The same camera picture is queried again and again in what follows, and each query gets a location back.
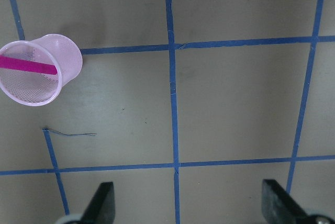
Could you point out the pink pen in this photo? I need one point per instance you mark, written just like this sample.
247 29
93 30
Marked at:
27 66

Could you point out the pink mesh cup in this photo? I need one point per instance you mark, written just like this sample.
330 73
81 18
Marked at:
33 73

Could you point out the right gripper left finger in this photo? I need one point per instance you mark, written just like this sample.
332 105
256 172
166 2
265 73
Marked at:
101 208

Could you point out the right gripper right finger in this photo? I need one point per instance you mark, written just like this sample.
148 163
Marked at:
277 206

